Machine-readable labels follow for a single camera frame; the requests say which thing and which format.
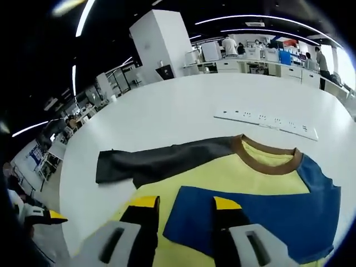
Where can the person's dark printed clothing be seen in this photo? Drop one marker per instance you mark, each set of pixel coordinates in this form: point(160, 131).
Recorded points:
point(25, 247)

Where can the metal shelving rack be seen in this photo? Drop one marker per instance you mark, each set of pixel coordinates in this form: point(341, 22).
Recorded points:
point(114, 82)

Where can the ceiling air vent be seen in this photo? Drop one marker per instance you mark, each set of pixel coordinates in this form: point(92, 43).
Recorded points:
point(255, 24)

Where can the white storage bin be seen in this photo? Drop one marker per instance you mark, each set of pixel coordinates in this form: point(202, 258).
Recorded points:
point(271, 55)
point(253, 53)

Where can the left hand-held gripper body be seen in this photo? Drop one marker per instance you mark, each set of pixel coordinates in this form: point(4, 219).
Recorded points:
point(16, 201)

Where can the white table socket panel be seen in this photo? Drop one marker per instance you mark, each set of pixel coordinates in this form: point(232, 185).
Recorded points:
point(264, 119)

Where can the white box appliance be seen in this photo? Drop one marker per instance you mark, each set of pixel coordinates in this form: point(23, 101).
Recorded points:
point(211, 52)

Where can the white counter cabinet row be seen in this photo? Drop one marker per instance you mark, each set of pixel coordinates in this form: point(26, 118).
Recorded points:
point(289, 72)

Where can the blue plastic crate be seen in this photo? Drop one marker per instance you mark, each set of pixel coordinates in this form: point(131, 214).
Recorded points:
point(284, 58)

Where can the small white counter box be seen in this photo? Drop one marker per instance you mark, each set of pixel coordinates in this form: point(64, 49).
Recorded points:
point(192, 58)

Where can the black slanted panel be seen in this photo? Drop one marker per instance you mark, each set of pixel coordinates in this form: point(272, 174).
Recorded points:
point(164, 73)

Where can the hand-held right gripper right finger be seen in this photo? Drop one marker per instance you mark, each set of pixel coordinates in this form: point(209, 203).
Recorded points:
point(267, 247)

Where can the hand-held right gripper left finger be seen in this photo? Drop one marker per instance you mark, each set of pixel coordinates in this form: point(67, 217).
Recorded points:
point(111, 244)

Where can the yellow garment with blue sleeve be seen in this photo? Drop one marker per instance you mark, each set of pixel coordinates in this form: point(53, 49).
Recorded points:
point(222, 172)

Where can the white square column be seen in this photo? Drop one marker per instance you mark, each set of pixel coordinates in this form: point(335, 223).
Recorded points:
point(158, 47)

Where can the small white cup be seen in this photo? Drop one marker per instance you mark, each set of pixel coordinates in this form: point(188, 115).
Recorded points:
point(113, 99)

